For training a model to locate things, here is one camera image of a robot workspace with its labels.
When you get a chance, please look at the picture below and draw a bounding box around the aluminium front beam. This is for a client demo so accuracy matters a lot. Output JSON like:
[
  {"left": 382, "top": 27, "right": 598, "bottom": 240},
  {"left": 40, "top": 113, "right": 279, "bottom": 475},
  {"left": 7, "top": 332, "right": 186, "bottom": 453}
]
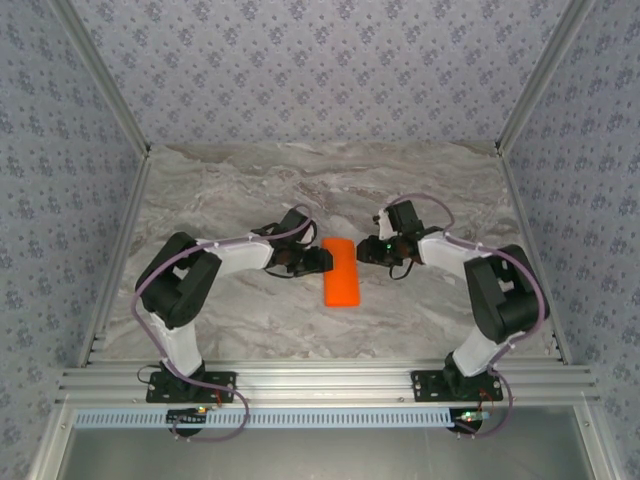
[{"left": 55, "top": 363, "right": 601, "bottom": 406}]

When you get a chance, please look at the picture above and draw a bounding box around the grey metal panel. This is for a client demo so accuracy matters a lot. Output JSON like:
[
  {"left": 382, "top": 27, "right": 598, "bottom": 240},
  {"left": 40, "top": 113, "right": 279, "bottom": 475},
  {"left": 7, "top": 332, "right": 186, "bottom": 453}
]
[{"left": 29, "top": 404, "right": 616, "bottom": 480}]

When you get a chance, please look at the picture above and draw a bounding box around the aluminium side rail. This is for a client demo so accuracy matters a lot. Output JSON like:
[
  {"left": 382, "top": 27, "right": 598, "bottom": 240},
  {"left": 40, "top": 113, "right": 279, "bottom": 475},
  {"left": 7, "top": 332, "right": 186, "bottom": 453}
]
[
  {"left": 77, "top": 149, "right": 152, "bottom": 369},
  {"left": 497, "top": 149, "right": 574, "bottom": 366}
]

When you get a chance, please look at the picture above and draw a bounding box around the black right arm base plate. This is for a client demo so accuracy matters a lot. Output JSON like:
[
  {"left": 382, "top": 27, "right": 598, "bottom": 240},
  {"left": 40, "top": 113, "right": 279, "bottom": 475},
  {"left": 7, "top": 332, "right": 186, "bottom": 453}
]
[{"left": 410, "top": 369, "right": 503, "bottom": 403}]

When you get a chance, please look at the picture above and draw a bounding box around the light blue slotted cable duct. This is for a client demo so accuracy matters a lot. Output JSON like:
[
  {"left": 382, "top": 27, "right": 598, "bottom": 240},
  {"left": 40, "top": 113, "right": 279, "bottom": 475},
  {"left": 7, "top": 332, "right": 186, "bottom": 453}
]
[{"left": 73, "top": 407, "right": 494, "bottom": 430}]

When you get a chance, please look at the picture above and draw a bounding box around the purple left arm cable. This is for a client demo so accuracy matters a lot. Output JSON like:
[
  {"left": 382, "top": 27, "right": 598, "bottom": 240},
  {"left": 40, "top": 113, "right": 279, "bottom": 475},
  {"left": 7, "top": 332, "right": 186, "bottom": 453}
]
[{"left": 130, "top": 203, "right": 315, "bottom": 445}]

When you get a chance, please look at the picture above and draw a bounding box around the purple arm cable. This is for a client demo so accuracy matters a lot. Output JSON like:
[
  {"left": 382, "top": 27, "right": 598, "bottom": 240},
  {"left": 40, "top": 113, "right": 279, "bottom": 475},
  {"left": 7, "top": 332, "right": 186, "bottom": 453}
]
[
  {"left": 384, "top": 193, "right": 551, "bottom": 439},
  {"left": 130, "top": 203, "right": 315, "bottom": 445}
]

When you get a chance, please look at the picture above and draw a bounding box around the black bracket with circuit board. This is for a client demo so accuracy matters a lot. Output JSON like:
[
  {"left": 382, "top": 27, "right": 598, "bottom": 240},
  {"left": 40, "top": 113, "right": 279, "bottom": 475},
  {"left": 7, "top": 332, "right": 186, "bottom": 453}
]
[
  {"left": 166, "top": 407, "right": 209, "bottom": 432},
  {"left": 447, "top": 407, "right": 494, "bottom": 437}
]

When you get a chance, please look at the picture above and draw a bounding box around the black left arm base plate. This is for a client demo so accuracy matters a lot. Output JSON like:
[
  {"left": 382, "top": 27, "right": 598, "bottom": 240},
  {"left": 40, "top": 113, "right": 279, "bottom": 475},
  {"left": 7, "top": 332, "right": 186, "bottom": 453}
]
[{"left": 145, "top": 370, "right": 238, "bottom": 404}]

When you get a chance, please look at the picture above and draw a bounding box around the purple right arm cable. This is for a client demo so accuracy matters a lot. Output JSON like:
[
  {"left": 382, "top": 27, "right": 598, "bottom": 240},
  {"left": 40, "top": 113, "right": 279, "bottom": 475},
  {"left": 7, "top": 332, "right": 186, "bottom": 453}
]
[{"left": 384, "top": 193, "right": 551, "bottom": 439}]

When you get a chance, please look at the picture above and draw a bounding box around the aluminium frame post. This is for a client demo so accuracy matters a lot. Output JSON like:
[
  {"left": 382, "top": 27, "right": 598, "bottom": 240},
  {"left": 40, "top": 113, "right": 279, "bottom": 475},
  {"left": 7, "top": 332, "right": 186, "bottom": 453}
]
[
  {"left": 494, "top": 0, "right": 599, "bottom": 156},
  {"left": 49, "top": 0, "right": 152, "bottom": 157}
]

